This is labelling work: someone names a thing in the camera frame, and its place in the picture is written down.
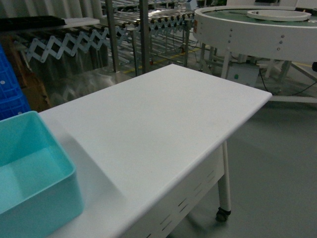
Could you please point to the turquoise plastic tub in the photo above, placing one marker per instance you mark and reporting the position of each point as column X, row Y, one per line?
column 39, row 191

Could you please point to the black tray on conveyor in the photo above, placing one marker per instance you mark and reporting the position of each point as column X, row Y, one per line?
column 23, row 23

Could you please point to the white round turntable machine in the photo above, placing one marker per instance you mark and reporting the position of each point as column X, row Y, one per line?
column 245, row 30

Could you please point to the white table frame leg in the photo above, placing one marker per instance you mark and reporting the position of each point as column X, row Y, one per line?
column 177, row 203

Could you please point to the expandable roller conveyor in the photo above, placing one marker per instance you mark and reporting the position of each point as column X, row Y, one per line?
column 47, row 45

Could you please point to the blue crate top right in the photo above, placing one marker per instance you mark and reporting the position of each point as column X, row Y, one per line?
column 12, row 100

